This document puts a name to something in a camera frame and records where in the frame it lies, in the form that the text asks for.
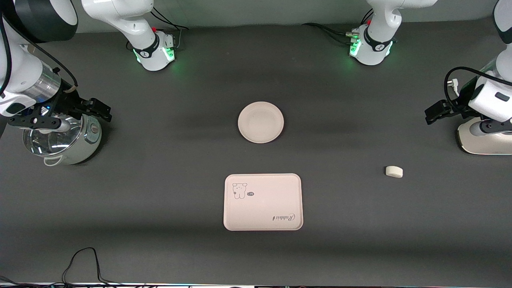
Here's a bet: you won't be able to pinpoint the round cream plate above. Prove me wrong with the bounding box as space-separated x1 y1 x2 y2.
238 101 285 144

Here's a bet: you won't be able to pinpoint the cream rectangular rabbit tray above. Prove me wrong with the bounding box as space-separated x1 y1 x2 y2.
223 173 304 232

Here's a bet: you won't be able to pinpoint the pale green electric pot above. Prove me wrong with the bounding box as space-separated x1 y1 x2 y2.
23 114 102 166

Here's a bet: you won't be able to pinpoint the cream white appliance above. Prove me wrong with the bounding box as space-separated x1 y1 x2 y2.
456 116 512 155

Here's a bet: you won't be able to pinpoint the glass pot lid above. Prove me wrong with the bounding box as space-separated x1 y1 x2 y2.
23 120 82 156

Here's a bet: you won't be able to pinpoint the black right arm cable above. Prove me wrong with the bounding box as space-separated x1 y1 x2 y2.
0 16 78 96

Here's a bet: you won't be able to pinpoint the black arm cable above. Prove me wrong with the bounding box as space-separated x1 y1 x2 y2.
444 66 512 116
0 16 78 96

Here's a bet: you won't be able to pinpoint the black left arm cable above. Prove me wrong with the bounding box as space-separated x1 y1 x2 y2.
444 66 512 116

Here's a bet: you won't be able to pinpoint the black looped table cable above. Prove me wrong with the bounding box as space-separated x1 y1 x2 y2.
62 247 120 286

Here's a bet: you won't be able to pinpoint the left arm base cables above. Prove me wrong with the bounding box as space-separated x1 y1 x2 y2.
302 10 374 45

